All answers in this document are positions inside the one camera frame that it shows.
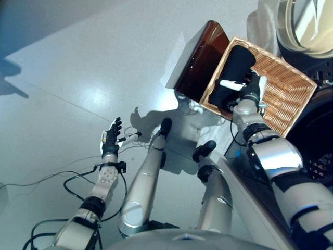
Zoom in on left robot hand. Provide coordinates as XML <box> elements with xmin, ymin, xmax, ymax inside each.
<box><xmin>100</xmin><ymin>117</ymin><xmax>143</xmax><ymax>159</ymax></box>

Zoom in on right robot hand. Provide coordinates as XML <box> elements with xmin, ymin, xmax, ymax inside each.
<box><xmin>220</xmin><ymin>71</ymin><xmax>267</xmax><ymax>104</ymax></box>

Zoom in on black garment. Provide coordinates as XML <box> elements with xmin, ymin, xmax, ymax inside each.
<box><xmin>208</xmin><ymin>45</ymin><xmax>257</xmax><ymax>109</ymax></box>

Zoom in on dark grey washing machine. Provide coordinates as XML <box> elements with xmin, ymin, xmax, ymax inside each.
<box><xmin>285</xmin><ymin>59</ymin><xmax>333</xmax><ymax>183</ymax></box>

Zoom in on round glass washing machine door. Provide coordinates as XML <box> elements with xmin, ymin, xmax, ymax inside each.
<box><xmin>247</xmin><ymin>0</ymin><xmax>333</xmax><ymax>68</ymax></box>

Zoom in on rectangular wicker laundry basket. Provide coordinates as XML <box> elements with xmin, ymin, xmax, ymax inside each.
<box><xmin>200</xmin><ymin>36</ymin><xmax>318</xmax><ymax>138</ymax></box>

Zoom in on silver left robot leg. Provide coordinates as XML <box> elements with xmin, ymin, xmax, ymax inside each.
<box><xmin>117</xmin><ymin>118</ymin><xmax>173</xmax><ymax>236</ymax></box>

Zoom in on silver robot leg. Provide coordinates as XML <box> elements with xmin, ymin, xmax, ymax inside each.
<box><xmin>192</xmin><ymin>140</ymin><xmax>234</xmax><ymax>232</ymax></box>
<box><xmin>117</xmin><ymin>118</ymin><xmax>173</xmax><ymax>236</ymax></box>

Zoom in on glossy brown curved stool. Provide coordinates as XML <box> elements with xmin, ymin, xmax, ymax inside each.
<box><xmin>165</xmin><ymin>20</ymin><xmax>231</xmax><ymax>101</ymax></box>

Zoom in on silver robot torso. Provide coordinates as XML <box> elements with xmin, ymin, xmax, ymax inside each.
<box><xmin>104</xmin><ymin>229</ymin><xmax>271</xmax><ymax>250</ymax></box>

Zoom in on silver right robot leg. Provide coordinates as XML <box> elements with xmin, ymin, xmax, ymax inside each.
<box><xmin>192</xmin><ymin>140</ymin><xmax>234</xmax><ymax>232</ymax></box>

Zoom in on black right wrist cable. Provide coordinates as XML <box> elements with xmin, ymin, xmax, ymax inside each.
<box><xmin>230</xmin><ymin>121</ymin><xmax>248</xmax><ymax>146</ymax></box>

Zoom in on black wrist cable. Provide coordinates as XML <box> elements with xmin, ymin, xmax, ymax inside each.
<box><xmin>230</xmin><ymin>121</ymin><xmax>248</xmax><ymax>146</ymax></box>
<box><xmin>23</xmin><ymin>166</ymin><xmax>128</xmax><ymax>250</ymax></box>

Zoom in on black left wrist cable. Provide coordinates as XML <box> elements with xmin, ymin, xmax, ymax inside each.
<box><xmin>23</xmin><ymin>166</ymin><xmax>128</xmax><ymax>250</ymax></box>

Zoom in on white floor cable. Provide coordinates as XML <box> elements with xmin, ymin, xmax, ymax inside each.
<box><xmin>0</xmin><ymin>126</ymin><xmax>157</xmax><ymax>195</ymax></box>

